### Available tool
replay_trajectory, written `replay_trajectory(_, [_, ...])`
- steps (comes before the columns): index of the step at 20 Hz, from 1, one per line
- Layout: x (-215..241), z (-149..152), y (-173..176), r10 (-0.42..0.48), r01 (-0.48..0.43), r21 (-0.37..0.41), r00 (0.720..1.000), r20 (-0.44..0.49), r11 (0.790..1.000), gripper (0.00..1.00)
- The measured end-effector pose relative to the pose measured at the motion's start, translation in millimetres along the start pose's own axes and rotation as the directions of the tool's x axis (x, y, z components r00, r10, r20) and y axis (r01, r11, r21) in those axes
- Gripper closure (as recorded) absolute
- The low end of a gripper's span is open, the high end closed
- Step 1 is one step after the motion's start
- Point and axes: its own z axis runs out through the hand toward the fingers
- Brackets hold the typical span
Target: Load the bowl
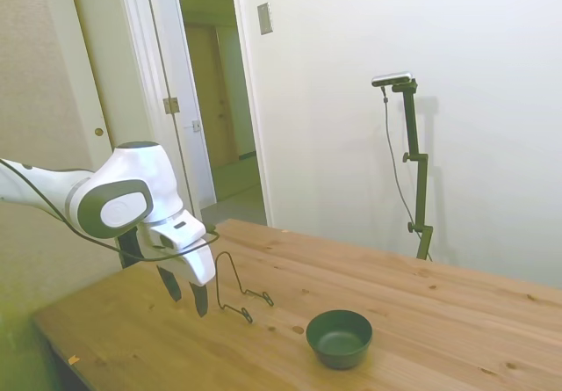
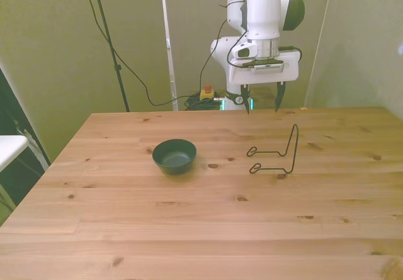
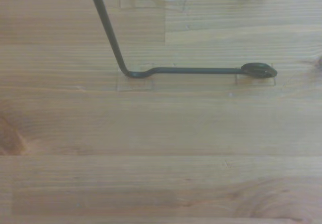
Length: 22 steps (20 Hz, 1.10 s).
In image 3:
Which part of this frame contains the clear adhesive tape piece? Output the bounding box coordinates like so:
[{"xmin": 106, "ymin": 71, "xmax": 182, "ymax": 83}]
[
  {"xmin": 116, "ymin": 63, "xmax": 154, "ymax": 92},
  {"xmin": 235, "ymin": 63, "xmax": 277, "ymax": 87}
]

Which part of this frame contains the black wire dish rack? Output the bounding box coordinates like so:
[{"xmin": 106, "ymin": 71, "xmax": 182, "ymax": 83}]
[{"xmin": 87, "ymin": 0, "xmax": 278, "ymax": 80}]

